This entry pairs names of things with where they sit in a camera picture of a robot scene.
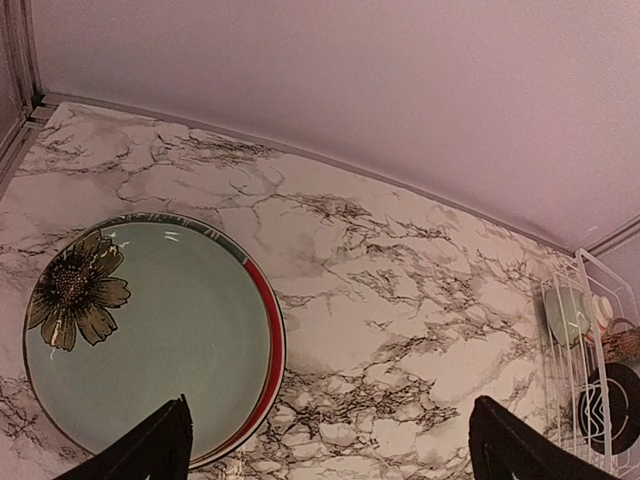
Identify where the pale green flower plate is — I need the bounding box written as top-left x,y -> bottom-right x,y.
23,215 -> 285,467

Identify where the dark red flower plate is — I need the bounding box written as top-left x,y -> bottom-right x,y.
578,363 -> 639,455

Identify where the aluminium right corner post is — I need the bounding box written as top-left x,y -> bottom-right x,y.
585,215 -> 640,256

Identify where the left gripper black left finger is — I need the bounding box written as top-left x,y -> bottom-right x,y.
58,396 -> 193,480

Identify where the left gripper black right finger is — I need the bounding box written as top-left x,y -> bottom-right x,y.
469,396 -> 613,480

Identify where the aluminium corner post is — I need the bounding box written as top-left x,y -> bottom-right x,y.
1,0 -> 46,178
585,215 -> 640,256

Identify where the aluminium left corner post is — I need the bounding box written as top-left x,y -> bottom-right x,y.
1,0 -> 46,178

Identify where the pale green flower bowl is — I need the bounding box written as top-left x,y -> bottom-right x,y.
543,286 -> 591,348

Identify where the red green leaf plate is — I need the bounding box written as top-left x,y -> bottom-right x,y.
101,212 -> 286,469

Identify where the white wire dish rack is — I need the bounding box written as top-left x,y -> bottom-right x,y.
540,249 -> 639,479

